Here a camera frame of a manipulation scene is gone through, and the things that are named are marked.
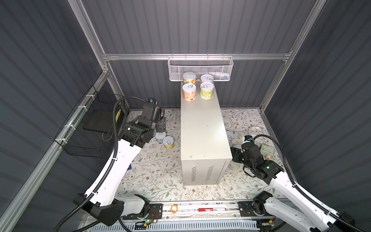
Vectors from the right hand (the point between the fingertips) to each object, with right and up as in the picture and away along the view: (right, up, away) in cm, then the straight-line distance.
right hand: (235, 151), depth 80 cm
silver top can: (-45, +7, +17) cm, 49 cm away
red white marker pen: (-14, -29, -6) cm, 32 cm away
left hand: (-42, +17, -11) cm, 47 cm away
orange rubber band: (-34, -30, -7) cm, 46 cm away
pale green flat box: (+24, -2, +10) cm, 26 cm away
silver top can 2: (-40, +3, +14) cm, 42 cm away
